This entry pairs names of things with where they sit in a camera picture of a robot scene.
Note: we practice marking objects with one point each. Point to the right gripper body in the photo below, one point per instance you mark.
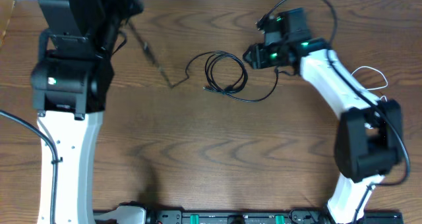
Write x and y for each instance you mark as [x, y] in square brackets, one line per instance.
[273, 54]

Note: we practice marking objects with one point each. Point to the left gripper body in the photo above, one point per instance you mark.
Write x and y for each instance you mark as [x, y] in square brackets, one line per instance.
[128, 2]

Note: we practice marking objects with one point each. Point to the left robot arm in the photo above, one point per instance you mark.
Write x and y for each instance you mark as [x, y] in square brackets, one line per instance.
[70, 83]

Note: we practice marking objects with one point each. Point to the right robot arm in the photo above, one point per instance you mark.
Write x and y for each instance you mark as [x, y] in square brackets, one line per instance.
[369, 134]

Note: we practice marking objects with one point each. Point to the wooden side panel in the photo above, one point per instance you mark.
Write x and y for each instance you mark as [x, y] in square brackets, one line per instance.
[7, 7]

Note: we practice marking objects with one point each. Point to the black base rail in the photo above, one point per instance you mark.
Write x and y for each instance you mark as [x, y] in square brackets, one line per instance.
[134, 212]

